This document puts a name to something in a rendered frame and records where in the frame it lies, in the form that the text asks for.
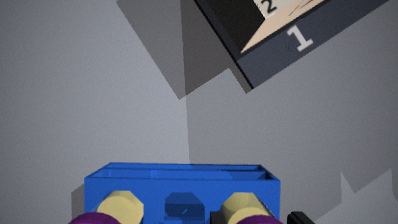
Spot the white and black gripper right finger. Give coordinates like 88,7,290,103
287,211,315,224

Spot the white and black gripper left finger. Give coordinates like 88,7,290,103
210,211,227,224

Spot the blue tube rack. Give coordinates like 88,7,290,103
84,162,281,224

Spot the grey bench mat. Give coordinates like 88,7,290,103
0,0,398,224

